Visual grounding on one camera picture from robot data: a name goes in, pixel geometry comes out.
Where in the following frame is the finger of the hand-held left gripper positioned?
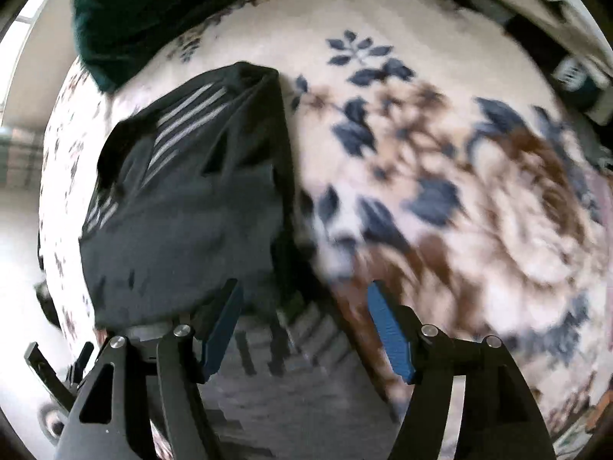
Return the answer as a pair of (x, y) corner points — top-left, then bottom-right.
(24, 342), (72, 401)

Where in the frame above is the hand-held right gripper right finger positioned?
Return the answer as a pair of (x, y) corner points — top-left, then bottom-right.
(366, 280), (559, 460)

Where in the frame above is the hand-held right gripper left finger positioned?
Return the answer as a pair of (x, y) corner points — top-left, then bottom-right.
(56, 278), (245, 460)

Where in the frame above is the black grey-striped sweater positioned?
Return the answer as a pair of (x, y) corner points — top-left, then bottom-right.
(78, 61), (396, 460)

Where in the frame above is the floral plush blanket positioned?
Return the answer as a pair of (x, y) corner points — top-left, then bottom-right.
(37, 0), (613, 460)

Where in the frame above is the dark striped-cuff garment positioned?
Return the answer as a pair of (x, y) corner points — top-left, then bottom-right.
(503, 13), (613, 126)

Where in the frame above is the dark teal plush blanket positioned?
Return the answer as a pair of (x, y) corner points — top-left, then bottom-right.
(72, 0), (310, 95)

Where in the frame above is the white headboard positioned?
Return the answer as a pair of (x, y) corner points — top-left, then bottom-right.
(383, 0), (610, 61)

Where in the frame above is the window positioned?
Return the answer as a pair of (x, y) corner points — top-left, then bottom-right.
(10, 0), (72, 30)

